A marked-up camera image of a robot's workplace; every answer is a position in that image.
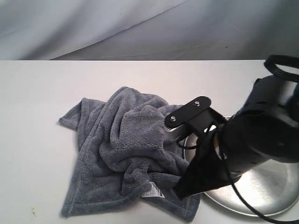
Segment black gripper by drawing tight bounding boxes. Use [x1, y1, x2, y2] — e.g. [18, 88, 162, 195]
[174, 107, 228, 200]

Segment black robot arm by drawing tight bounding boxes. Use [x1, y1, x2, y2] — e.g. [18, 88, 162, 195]
[173, 55, 299, 199]

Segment round stainless steel plate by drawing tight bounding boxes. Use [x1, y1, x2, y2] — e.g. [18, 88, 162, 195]
[177, 114, 299, 217]

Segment grey backdrop cloth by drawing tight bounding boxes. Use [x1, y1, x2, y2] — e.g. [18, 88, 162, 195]
[0, 0, 299, 60]

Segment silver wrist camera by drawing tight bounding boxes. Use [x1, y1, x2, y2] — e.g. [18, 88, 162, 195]
[164, 96, 211, 139]

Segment grey fleece towel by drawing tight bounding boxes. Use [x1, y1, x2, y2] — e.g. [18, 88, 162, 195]
[59, 87, 200, 222]

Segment white care label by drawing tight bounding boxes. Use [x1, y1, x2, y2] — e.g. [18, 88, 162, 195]
[141, 182, 165, 198]

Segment black camera cable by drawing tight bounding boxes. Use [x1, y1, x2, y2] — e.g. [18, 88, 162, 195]
[176, 130, 299, 224]

